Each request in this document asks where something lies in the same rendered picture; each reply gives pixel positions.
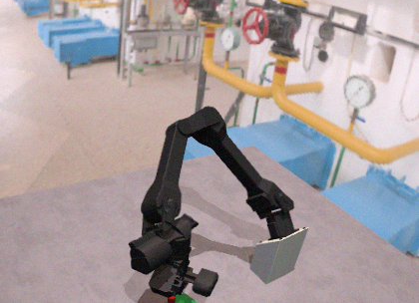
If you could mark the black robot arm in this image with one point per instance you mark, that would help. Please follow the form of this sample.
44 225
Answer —
162 203

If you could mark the green circuit board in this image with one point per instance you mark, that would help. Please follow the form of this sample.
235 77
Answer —
183 298

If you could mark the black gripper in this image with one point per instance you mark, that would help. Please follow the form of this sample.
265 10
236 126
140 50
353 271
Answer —
203 283

